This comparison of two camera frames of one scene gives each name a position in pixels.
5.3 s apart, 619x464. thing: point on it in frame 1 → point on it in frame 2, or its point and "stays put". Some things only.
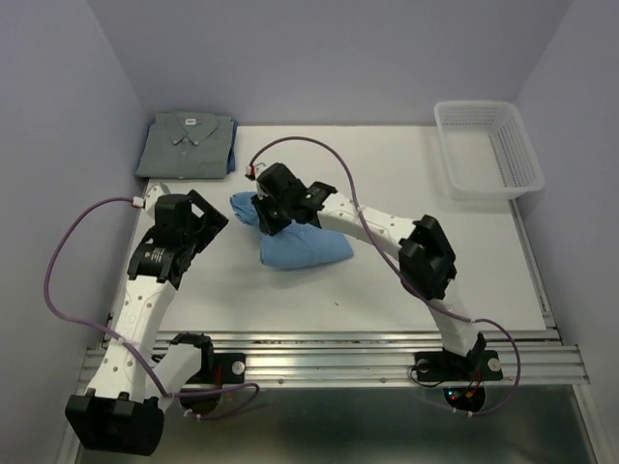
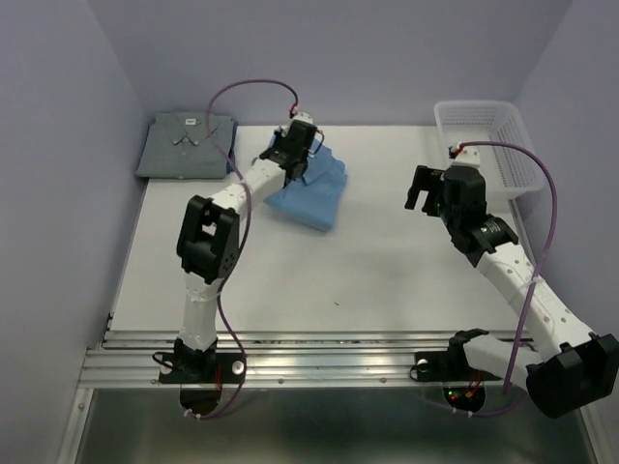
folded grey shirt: x=184 y=145 stays put
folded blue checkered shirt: x=231 y=160 stays put
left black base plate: x=217 y=368 stays put
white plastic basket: x=486 y=152 stays put
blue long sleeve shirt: x=296 y=244 → x=314 y=196
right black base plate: x=483 y=365 stays put
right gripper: x=270 y=224 → x=428 y=179
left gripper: x=211 y=221 → x=280 y=137
